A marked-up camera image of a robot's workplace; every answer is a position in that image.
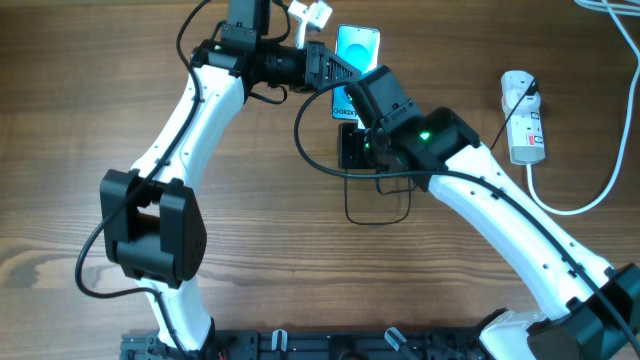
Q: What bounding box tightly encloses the turquoise screen smartphone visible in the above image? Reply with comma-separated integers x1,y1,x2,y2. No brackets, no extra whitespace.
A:
332,24,380,121

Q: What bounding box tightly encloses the black USB charging cable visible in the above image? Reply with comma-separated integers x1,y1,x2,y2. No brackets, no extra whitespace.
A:
342,74,541,226

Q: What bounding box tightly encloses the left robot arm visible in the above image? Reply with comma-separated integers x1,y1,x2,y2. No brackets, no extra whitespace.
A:
100,1,359,359

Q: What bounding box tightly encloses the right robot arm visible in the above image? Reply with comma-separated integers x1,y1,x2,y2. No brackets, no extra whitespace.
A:
342,66,639,359

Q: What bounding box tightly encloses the white power strip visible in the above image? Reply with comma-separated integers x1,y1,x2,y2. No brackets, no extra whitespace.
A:
501,70,545,165

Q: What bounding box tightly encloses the black left camera cable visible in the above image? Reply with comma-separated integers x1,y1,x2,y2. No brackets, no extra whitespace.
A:
73,0,292,360

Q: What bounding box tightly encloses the black camera cable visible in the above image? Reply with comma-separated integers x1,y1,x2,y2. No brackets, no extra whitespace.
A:
73,0,292,360
293,79,640,346

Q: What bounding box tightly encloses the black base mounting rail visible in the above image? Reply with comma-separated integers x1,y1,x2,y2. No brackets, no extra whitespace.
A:
120,327,491,360

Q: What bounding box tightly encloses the black right camera cable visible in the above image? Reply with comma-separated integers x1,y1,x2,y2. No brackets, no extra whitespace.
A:
293,79,640,346

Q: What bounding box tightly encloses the white power strip cord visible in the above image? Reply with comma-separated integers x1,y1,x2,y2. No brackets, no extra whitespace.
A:
525,0,640,217

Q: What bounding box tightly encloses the white cables top corner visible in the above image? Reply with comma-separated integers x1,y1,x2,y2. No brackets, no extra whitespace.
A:
572,0,640,18

